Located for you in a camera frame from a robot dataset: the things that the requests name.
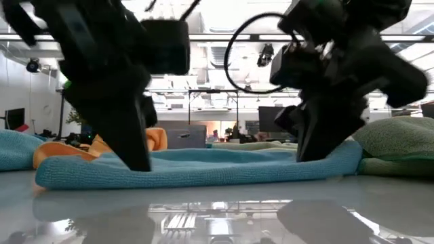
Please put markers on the blue microfiber towel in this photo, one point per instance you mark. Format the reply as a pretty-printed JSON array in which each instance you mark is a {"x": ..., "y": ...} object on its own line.
[
  {"x": 203, "y": 169},
  {"x": 17, "y": 149}
]

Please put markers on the black tripod stand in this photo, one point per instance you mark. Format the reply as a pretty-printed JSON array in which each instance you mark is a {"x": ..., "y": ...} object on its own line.
[{"x": 62, "y": 115}]

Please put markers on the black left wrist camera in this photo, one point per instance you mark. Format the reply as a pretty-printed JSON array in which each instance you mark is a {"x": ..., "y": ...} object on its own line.
[{"x": 166, "y": 47}]

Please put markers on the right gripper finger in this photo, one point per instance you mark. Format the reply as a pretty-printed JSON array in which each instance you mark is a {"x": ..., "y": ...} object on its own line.
[{"x": 325, "y": 128}]

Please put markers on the pale green microfiber towel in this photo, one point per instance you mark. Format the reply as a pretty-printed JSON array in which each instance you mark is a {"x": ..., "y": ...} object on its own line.
[{"x": 257, "y": 146}]

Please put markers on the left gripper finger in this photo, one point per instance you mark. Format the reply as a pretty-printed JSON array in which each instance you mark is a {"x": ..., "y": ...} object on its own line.
[{"x": 125, "y": 135}]

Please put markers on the orange microfiber towel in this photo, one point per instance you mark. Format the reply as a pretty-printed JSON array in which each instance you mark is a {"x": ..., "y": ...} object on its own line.
[{"x": 57, "y": 150}]

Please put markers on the small black monitor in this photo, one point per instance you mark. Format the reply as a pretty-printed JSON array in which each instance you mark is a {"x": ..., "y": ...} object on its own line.
[{"x": 15, "y": 118}]

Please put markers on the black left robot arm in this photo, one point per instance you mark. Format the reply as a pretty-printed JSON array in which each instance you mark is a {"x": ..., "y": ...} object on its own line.
[{"x": 88, "y": 13}]

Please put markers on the black bar with light strips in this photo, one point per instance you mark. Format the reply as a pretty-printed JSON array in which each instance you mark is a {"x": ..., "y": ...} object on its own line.
[{"x": 254, "y": 37}]

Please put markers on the black ceiling spotlight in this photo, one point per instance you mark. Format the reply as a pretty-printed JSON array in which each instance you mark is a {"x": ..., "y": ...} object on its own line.
[
  {"x": 265, "y": 56},
  {"x": 33, "y": 65}
]

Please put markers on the silver ventilation duct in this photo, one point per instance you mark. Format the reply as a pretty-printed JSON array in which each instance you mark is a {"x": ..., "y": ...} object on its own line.
[{"x": 217, "y": 56}]

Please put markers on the large black monitor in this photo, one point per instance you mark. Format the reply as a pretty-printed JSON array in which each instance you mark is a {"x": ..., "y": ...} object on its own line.
[{"x": 268, "y": 118}]

